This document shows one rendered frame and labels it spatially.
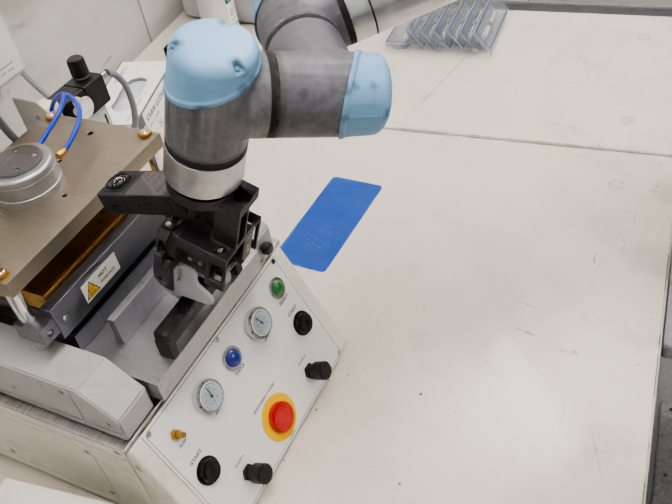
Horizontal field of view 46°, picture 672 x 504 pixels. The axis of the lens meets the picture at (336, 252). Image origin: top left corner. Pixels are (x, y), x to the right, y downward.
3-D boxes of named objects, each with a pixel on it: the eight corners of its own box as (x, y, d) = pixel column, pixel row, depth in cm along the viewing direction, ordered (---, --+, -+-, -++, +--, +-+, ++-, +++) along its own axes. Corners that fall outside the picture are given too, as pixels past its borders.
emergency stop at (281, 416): (276, 439, 101) (259, 418, 99) (291, 414, 103) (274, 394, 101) (285, 439, 100) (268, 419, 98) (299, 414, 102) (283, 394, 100)
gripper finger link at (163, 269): (165, 300, 84) (166, 250, 77) (153, 294, 84) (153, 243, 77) (189, 271, 87) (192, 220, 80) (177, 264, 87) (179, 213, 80)
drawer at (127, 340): (-24, 339, 98) (-53, 296, 93) (86, 227, 112) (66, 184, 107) (166, 406, 86) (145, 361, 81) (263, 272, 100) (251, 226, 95)
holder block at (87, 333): (-22, 316, 95) (-31, 302, 94) (82, 214, 108) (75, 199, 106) (82, 351, 89) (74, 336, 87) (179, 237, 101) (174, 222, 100)
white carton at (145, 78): (90, 157, 150) (76, 125, 145) (131, 92, 166) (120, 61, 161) (149, 156, 148) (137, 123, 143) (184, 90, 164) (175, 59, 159)
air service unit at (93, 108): (57, 180, 114) (15, 92, 104) (117, 124, 123) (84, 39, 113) (84, 186, 112) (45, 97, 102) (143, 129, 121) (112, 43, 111)
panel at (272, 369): (235, 537, 93) (139, 436, 85) (341, 351, 112) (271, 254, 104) (246, 538, 92) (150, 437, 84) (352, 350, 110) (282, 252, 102)
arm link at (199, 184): (146, 148, 69) (196, 98, 74) (146, 183, 72) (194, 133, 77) (220, 184, 68) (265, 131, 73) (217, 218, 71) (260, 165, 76)
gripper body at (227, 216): (220, 298, 80) (229, 223, 71) (149, 261, 81) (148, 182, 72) (257, 249, 85) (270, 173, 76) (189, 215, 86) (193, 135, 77)
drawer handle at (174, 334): (160, 356, 87) (149, 332, 84) (229, 265, 96) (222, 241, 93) (175, 361, 86) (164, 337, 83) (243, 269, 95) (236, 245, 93)
